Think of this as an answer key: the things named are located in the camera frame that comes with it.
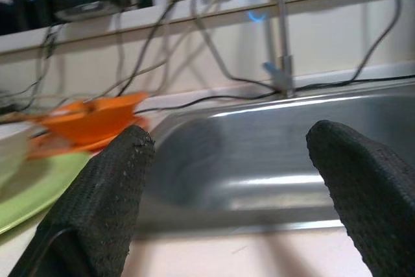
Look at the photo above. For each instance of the steel faucet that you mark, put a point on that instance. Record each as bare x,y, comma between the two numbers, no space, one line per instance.
284,30

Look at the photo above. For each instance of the orange plate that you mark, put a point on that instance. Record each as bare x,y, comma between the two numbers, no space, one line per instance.
52,150

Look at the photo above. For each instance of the green plate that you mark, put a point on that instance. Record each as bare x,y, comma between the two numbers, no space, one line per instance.
32,192

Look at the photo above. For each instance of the grey metal dish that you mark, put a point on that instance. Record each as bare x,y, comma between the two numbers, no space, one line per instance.
84,9

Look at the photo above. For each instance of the stainless steel sink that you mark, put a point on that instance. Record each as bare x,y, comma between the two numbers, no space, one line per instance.
259,160

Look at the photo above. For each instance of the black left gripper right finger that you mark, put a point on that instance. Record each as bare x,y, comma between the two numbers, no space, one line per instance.
373,199

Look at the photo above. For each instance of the orange bowl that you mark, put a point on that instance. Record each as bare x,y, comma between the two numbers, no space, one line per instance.
97,121

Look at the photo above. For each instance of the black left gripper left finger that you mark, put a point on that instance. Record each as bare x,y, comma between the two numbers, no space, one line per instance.
97,199

